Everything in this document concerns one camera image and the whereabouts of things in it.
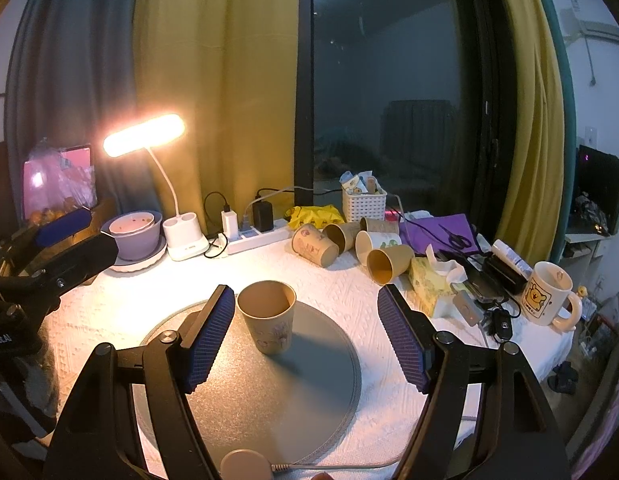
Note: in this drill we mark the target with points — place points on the white desk lamp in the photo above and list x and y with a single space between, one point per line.
144 135

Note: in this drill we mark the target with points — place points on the plastic bag with snacks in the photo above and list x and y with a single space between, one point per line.
54 182

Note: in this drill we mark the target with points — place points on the white tube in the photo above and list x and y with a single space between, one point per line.
512 257

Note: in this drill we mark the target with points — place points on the grey blue curtain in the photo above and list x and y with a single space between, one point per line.
79 70

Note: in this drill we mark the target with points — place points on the black scissors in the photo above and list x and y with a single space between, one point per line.
457 240

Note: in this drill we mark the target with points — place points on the yellow curtain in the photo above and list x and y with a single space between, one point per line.
529 135
224 85

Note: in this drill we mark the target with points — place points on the plain brown paper cup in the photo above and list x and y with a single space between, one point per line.
342 237

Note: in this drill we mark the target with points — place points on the packets in basket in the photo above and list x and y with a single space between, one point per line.
359 182

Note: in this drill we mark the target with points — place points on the white air conditioner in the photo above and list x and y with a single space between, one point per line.
589 25

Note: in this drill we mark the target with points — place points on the white round puck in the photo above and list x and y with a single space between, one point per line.
245 466

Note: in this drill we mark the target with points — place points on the teal curtain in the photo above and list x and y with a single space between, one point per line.
564 85

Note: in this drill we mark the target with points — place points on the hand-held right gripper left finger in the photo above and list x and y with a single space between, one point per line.
209 342

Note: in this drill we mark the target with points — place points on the white power strip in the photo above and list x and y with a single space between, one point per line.
262 241

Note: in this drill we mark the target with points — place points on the dark window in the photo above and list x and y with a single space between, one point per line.
389 85

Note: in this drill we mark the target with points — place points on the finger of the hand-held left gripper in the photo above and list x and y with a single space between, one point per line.
64 225
86 257

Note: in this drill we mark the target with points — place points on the tan printed paper cup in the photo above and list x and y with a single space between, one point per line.
267 327

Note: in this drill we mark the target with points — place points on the yellow cloth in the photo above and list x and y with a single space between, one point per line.
314 215

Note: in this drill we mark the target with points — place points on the yellow green tissue pack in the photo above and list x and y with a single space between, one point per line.
424 282

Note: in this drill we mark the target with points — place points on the tan paper cup orange inside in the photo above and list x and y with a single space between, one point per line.
389 262

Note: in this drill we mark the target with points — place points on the black box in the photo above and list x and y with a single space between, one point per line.
504 275

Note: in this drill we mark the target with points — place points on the black charger plug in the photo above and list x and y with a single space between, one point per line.
262 216

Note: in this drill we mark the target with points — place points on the dark slippers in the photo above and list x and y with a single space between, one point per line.
563 379

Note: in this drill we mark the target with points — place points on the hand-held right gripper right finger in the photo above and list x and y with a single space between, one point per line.
404 342

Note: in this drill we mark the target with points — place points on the white charger plug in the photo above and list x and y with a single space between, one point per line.
230 223

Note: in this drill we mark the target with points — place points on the white round plate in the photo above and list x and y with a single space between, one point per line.
139 266

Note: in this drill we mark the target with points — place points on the white wall socket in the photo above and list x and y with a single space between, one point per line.
590 135

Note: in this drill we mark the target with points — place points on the purple bowl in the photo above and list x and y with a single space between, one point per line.
134 249

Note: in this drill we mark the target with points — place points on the grey small controller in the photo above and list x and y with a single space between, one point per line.
467 307

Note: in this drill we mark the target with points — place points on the purple folder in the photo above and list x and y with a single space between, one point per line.
427 232

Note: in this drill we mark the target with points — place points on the white paper cup green print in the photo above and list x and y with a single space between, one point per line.
379 249

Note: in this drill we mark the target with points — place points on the cream mug with bear print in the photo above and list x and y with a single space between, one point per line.
542 295

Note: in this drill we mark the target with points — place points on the white plastic basket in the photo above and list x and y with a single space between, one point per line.
364 206

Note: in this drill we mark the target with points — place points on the black monitor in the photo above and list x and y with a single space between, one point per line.
602 185

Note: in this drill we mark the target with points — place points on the tan paper cup pink print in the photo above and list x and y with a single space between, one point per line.
309 244

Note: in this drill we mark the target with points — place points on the grey round mat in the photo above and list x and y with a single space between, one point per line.
314 385

